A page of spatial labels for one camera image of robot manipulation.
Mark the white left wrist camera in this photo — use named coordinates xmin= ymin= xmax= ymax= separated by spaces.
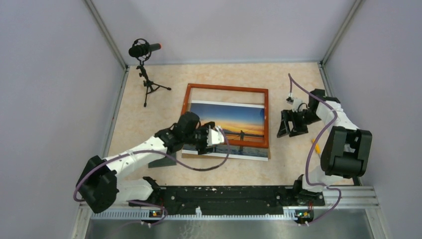
xmin=207 ymin=125 xmax=225 ymax=146

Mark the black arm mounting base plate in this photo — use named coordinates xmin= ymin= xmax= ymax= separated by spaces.
xmin=128 ymin=186 xmax=325 ymax=217

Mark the yellow handled screwdriver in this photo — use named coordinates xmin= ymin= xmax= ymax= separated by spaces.
xmin=312 ymin=139 xmax=321 ymax=155

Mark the aluminium front rail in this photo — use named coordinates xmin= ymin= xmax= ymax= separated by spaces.
xmin=92 ymin=186 xmax=379 ymax=221

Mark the grey lego baseplate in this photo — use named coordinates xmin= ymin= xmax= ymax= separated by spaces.
xmin=148 ymin=156 xmax=177 ymax=168

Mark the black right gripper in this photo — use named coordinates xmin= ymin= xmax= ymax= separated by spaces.
xmin=277 ymin=109 xmax=322 ymax=138

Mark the black microphone tripod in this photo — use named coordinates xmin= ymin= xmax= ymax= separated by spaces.
xmin=136 ymin=65 xmax=172 ymax=107

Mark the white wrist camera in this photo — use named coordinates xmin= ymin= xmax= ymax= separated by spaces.
xmin=286 ymin=93 xmax=303 ymax=112
xmin=207 ymin=125 xmax=225 ymax=146

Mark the red wooden photo frame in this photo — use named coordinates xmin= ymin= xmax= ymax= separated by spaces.
xmin=181 ymin=83 xmax=270 ymax=148

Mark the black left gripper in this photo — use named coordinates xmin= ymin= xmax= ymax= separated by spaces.
xmin=183 ymin=121 xmax=216 ymax=155

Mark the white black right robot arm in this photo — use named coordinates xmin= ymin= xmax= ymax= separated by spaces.
xmin=277 ymin=89 xmax=372 ymax=205

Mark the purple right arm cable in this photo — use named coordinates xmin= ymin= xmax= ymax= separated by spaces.
xmin=288 ymin=73 xmax=342 ymax=227

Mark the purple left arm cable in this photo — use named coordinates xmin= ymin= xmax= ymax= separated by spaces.
xmin=73 ymin=126 xmax=230 ymax=228

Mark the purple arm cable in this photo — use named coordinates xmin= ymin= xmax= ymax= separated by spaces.
xmin=73 ymin=126 xmax=230 ymax=228
xmin=288 ymin=73 xmax=342 ymax=227

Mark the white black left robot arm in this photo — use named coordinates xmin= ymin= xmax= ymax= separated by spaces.
xmin=74 ymin=112 xmax=225 ymax=213

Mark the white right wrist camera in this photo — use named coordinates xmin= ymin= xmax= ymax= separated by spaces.
xmin=286 ymin=93 xmax=303 ymax=112

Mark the sunset photo print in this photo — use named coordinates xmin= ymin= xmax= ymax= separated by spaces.
xmin=189 ymin=101 xmax=269 ymax=152

